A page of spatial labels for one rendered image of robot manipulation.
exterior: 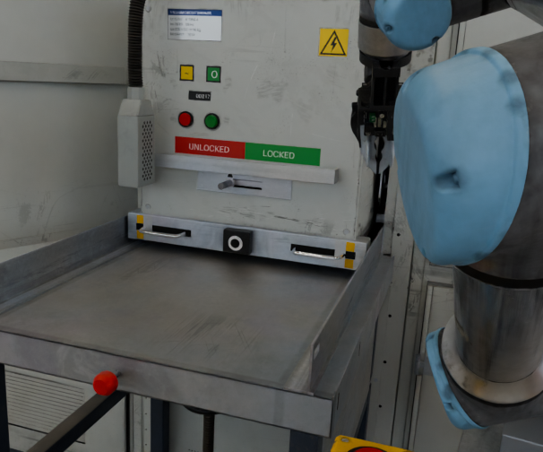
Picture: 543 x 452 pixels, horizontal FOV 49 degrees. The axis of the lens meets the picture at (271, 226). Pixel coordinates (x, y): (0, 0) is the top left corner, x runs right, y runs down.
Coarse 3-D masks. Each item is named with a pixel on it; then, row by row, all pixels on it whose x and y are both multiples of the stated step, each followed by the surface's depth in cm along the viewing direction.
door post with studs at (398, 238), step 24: (432, 48) 125; (408, 72) 128; (384, 216) 137; (384, 240) 138; (408, 240) 136; (408, 264) 137; (384, 360) 144; (384, 384) 145; (384, 408) 147; (384, 432) 148
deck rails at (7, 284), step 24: (72, 240) 116; (96, 240) 124; (120, 240) 133; (144, 240) 139; (0, 264) 98; (24, 264) 103; (48, 264) 110; (72, 264) 117; (96, 264) 120; (360, 264) 108; (0, 288) 98; (24, 288) 104; (48, 288) 106; (360, 288) 111; (0, 312) 95; (336, 312) 88; (336, 336) 91; (312, 360) 74; (288, 384) 77; (312, 384) 76
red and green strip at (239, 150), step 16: (176, 144) 127; (192, 144) 126; (208, 144) 125; (224, 144) 124; (240, 144) 123; (256, 144) 122; (272, 144) 121; (256, 160) 123; (272, 160) 121; (288, 160) 120; (304, 160) 119
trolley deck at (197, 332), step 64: (128, 256) 127; (192, 256) 130; (256, 256) 132; (384, 256) 137; (0, 320) 92; (64, 320) 94; (128, 320) 95; (192, 320) 96; (256, 320) 98; (320, 320) 99; (128, 384) 84; (192, 384) 81; (256, 384) 77; (320, 384) 78
